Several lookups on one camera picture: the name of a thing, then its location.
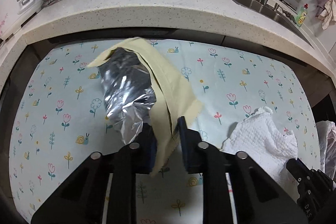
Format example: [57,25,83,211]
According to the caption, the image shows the trash bin with plastic liner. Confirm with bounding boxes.
[316,121,336,180]

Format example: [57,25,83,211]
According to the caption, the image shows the hanging dish rags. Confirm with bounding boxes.
[315,0,335,30]

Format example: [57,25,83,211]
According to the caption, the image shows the dark scrubbing pad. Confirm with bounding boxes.
[282,10,295,23]

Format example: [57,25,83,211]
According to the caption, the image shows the stainless steel sink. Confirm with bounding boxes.
[232,0,312,47]

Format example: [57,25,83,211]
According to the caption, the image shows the floral light blue tablecloth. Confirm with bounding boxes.
[9,40,321,223]

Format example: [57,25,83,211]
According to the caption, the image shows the white paper towel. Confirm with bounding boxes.
[221,107,298,189]

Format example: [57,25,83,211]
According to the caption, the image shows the cream foil-lined snack bag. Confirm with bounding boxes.
[88,38,203,176]

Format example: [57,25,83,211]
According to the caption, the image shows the green dish soap bottle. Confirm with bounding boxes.
[295,3,308,27]

